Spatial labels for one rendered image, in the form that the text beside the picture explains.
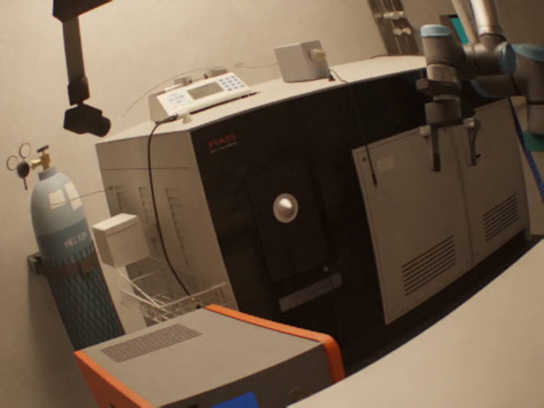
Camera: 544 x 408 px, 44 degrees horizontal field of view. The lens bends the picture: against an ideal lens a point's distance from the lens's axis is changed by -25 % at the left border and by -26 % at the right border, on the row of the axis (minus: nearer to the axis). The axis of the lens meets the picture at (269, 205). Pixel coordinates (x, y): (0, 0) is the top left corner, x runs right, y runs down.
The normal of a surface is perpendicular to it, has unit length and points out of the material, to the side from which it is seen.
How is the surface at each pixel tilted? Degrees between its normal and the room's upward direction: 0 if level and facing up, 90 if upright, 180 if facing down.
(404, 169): 90
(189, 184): 90
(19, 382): 90
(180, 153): 90
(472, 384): 0
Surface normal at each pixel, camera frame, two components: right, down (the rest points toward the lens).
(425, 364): -0.25, -0.95
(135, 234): 0.53, 0.04
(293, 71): -0.81, 0.32
